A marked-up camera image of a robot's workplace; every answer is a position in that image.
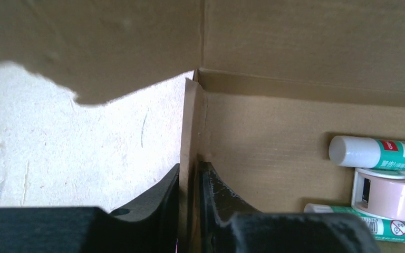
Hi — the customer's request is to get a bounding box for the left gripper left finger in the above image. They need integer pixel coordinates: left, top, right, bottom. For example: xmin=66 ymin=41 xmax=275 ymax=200
xmin=0 ymin=164 xmax=179 ymax=252

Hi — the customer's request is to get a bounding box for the small green white vial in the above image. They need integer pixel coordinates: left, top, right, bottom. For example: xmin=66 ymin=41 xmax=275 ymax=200
xmin=304 ymin=203 xmax=405 ymax=243

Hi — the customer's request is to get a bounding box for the pink white small tool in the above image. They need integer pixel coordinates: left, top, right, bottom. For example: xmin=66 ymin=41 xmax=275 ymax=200
xmin=351 ymin=168 xmax=405 ymax=221

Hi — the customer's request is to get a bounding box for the brown cardboard box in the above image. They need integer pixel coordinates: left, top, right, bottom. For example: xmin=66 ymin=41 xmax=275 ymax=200
xmin=0 ymin=1 xmax=405 ymax=252

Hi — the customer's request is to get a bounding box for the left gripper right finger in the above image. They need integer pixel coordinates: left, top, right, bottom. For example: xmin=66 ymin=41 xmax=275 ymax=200
xmin=198 ymin=161 xmax=380 ymax=252

